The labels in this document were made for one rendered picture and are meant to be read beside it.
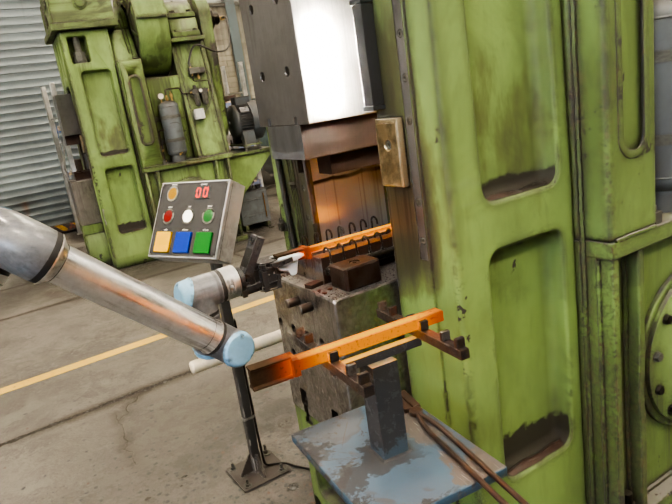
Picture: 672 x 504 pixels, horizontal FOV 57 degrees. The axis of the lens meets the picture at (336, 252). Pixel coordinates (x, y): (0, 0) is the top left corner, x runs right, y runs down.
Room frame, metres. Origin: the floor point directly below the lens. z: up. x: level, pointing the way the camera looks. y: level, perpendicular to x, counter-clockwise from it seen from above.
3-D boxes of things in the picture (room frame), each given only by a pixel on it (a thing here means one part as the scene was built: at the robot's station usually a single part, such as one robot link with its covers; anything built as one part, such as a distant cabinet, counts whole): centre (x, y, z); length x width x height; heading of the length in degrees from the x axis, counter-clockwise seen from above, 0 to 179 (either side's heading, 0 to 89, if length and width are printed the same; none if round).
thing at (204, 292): (1.56, 0.37, 0.97); 0.12 x 0.09 x 0.10; 120
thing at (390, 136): (1.55, -0.18, 1.27); 0.09 x 0.02 x 0.17; 30
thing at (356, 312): (1.82, -0.12, 0.69); 0.56 x 0.38 x 0.45; 120
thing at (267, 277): (1.65, 0.23, 0.97); 0.12 x 0.08 x 0.09; 120
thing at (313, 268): (1.86, -0.09, 0.96); 0.42 x 0.20 x 0.09; 120
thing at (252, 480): (2.20, 0.45, 0.05); 0.22 x 0.22 x 0.09; 30
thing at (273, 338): (2.01, 0.35, 0.62); 0.44 x 0.05 x 0.05; 120
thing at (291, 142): (1.86, -0.09, 1.32); 0.42 x 0.20 x 0.10; 120
